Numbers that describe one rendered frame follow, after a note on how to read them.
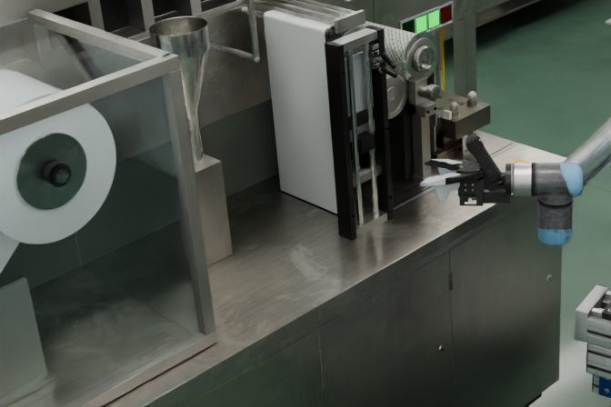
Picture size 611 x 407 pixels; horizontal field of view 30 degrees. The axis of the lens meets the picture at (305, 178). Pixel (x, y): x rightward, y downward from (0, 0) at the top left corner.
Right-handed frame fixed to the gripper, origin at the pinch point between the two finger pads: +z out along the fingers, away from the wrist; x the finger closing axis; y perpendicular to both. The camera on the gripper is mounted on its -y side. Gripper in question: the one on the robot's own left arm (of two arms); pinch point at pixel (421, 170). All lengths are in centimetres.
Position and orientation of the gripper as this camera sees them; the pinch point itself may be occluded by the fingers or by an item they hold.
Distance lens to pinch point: 258.5
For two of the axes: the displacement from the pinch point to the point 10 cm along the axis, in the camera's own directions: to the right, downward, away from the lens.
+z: -9.8, 0.0, 1.8
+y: 0.6, 9.5, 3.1
